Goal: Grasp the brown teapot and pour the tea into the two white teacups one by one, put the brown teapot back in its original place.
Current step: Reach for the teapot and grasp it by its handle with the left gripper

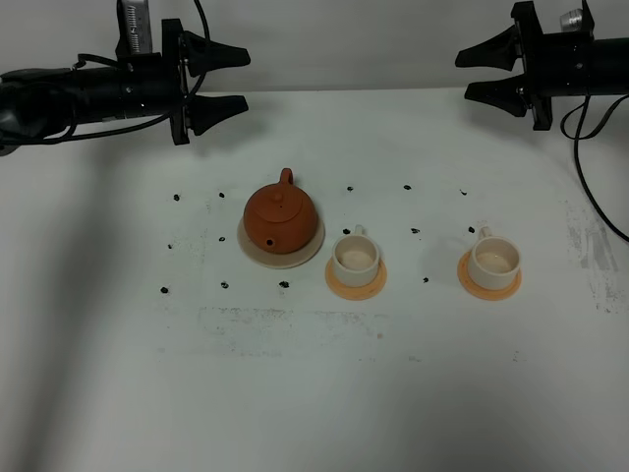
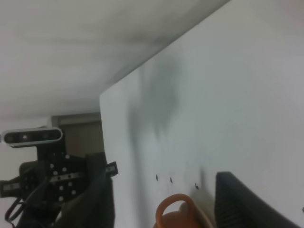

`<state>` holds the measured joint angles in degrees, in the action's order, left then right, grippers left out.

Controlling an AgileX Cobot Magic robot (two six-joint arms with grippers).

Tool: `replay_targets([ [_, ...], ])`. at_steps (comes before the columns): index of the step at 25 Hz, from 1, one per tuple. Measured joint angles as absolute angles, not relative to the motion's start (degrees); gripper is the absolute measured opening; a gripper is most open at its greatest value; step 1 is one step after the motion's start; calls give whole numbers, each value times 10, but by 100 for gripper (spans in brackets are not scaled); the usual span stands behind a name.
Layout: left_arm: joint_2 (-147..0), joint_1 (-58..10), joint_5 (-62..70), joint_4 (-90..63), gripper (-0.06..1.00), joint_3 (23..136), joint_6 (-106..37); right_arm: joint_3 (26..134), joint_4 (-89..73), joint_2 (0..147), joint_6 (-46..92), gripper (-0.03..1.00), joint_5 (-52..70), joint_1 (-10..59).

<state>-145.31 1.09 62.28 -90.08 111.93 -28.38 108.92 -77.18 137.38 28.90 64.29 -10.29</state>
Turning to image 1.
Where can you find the right white teacup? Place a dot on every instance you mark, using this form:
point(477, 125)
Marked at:
point(494, 261)

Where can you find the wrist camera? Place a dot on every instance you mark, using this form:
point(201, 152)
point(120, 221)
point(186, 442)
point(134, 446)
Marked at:
point(134, 27)
point(578, 20)

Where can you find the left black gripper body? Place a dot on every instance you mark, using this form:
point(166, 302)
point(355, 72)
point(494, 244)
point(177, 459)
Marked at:
point(153, 84)

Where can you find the left white teacup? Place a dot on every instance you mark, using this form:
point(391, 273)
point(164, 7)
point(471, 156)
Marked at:
point(355, 258)

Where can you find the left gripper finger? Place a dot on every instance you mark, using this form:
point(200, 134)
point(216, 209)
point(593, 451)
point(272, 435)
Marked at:
point(205, 56)
point(205, 112)

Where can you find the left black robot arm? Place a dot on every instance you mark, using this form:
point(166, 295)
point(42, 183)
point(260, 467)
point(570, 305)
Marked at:
point(102, 97)

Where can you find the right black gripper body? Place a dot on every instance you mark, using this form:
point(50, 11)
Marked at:
point(555, 64)

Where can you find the white teacup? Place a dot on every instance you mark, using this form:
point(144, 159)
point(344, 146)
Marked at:
point(355, 258)
point(494, 261)

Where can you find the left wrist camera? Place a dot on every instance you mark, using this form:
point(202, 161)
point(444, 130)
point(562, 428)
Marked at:
point(134, 27)

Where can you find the brown clay teapot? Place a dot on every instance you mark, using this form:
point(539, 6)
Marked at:
point(280, 218)

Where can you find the orange coaster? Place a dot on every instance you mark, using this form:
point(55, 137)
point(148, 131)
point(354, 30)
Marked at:
point(476, 290)
point(356, 293)

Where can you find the right orange coaster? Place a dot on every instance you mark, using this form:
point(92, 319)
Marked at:
point(476, 290)

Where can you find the beige teapot saucer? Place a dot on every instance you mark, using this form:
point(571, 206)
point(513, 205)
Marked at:
point(276, 260)

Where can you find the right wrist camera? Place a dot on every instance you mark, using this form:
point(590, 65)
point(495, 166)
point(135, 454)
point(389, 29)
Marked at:
point(578, 20)

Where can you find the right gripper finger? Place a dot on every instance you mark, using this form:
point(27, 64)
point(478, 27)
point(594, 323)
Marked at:
point(499, 52)
point(503, 94)

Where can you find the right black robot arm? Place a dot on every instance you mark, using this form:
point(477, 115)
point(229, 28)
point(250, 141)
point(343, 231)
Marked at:
point(608, 67)

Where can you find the left orange coaster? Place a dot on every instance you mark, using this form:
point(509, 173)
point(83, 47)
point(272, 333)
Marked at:
point(356, 293)

